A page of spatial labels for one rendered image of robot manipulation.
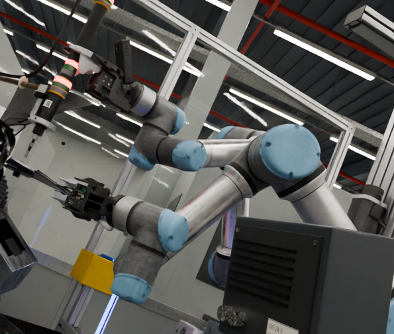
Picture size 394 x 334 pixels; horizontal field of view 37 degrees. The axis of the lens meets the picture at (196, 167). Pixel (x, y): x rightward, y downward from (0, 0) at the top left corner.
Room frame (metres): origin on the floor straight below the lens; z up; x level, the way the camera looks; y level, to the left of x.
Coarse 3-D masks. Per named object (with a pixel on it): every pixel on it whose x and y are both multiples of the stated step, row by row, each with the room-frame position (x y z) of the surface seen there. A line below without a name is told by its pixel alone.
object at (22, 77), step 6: (78, 0) 1.42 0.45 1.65; (72, 12) 1.42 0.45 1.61; (66, 24) 1.42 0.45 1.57; (60, 36) 1.42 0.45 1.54; (54, 42) 1.42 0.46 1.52; (54, 48) 1.42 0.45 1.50; (48, 54) 1.42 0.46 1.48; (42, 66) 1.43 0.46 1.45; (0, 72) 1.50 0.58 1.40; (36, 72) 1.43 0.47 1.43; (18, 78) 1.47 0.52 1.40; (24, 78) 1.45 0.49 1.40
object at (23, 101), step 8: (24, 88) 1.58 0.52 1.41; (16, 96) 1.55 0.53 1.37; (24, 96) 1.54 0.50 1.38; (32, 96) 1.54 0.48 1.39; (72, 96) 1.54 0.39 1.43; (80, 96) 1.55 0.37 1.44; (16, 104) 1.52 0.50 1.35; (24, 104) 1.51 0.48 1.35; (32, 104) 1.49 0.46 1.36; (64, 104) 1.50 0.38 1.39; (72, 104) 1.50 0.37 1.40; (80, 104) 1.51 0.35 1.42; (88, 104) 1.52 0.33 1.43; (8, 112) 1.49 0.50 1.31; (16, 112) 1.48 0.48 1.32; (24, 112) 1.46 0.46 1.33; (56, 112) 1.46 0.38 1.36; (8, 120) 1.45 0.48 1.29; (16, 120) 1.43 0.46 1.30; (24, 120) 1.41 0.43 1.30
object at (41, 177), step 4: (36, 172) 1.34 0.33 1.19; (40, 172) 1.36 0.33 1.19; (36, 176) 1.40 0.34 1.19; (40, 176) 1.36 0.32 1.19; (44, 176) 1.34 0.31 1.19; (40, 180) 1.43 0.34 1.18; (44, 180) 1.40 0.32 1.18; (48, 180) 1.34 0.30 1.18; (52, 180) 1.36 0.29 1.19; (48, 184) 1.43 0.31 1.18; (52, 184) 1.39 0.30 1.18; (56, 184) 1.34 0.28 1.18; (56, 188) 1.44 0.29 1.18; (60, 188) 1.34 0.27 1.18; (64, 188) 1.36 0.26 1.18; (64, 192) 1.44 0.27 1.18; (68, 192) 1.35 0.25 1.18; (104, 216) 1.40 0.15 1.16; (100, 220) 1.35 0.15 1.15; (104, 220) 1.37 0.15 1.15; (104, 224) 1.35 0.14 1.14; (108, 228) 1.35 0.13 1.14; (112, 228) 1.37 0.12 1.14
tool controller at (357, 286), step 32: (256, 224) 0.88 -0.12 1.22; (288, 224) 0.80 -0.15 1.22; (256, 256) 0.86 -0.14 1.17; (288, 256) 0.78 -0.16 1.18; (320, 256) 0.72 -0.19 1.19; (352, 256) 0.72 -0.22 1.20; (384, 256) 0.73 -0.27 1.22; (256, 288) 0.85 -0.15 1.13; (288, 288) 0.77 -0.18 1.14; (320, 288) 0.71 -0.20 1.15; (352, 288) 0.72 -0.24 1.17; (384, 288) 0.74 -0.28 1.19; (224, 320) 0.91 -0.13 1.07; (256, 320) 0.84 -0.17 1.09; (288, 320) 0.77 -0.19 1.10; (320, 320) 0.72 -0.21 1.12; (352, 320) 0.73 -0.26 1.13; (384, 320) 0.75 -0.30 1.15
